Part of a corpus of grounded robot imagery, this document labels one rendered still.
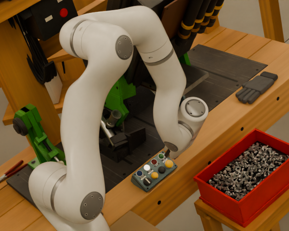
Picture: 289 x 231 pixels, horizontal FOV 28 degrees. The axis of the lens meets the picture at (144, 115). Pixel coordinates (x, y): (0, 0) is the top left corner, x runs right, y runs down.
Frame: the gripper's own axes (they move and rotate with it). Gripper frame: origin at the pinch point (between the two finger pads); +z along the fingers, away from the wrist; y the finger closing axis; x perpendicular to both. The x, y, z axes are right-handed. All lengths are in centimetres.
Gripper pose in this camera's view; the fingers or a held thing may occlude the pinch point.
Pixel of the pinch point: (174, 152)
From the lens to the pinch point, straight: 195.8
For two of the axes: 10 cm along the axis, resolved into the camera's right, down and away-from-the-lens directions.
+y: 7.3, -5.4, 4.1
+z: -1.5, 4.7, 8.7
